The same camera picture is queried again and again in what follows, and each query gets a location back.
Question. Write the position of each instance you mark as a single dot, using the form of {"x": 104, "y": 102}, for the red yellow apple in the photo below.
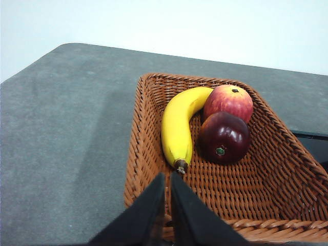
{"x": 228, "y": 102}

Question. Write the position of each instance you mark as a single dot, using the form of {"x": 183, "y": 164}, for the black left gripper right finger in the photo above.
{"x": 194, "y": 220}

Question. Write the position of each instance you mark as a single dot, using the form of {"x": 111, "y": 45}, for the black rectangular tray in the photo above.
{"x": 315, "y": 148}

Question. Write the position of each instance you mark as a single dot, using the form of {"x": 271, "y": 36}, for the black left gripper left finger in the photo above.
{"x": 143, "y": 217}

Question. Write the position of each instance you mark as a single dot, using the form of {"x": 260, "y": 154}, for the yellow banana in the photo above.
{"x": 176, "y": 128}

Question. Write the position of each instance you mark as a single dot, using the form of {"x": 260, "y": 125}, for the brown wicker basket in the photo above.
{"x": 243, "y": 192}

